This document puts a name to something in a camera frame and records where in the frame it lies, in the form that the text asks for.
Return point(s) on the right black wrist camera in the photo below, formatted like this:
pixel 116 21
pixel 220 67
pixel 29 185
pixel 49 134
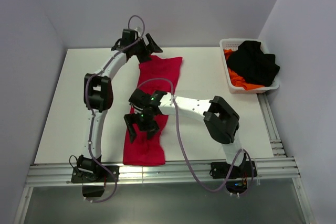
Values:
pixel 139 99

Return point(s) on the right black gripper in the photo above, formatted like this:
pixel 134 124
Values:
pixel 131 118

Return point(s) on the aluminium rail frame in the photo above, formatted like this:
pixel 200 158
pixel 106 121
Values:
pixel 278 167

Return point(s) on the orange t shirt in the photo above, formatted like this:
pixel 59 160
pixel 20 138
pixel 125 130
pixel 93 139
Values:
pixel 237 80

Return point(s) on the red t shirt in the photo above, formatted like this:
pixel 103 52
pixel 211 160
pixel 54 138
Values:
pixel 154 75

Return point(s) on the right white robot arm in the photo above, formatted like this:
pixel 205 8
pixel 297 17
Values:
pixel 220 119

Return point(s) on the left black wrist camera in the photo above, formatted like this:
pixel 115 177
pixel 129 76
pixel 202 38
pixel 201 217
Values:
pixel 129 36

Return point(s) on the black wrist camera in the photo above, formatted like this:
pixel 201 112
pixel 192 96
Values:
pixel 129 36
pixel 139 99

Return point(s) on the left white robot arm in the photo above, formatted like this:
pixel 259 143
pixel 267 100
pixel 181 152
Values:
pixel 98 93

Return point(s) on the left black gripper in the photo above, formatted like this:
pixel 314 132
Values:
pixel 145 56

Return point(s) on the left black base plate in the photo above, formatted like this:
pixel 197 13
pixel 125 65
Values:
pixel 84 176

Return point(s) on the black t shirt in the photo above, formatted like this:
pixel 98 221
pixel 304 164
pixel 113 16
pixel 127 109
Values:
pixel 251 63

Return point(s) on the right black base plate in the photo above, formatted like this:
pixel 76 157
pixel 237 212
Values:
pixel 221 169

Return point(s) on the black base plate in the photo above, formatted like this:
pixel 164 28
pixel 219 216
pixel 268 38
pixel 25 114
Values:
pixel 84 176
pixel 221 169

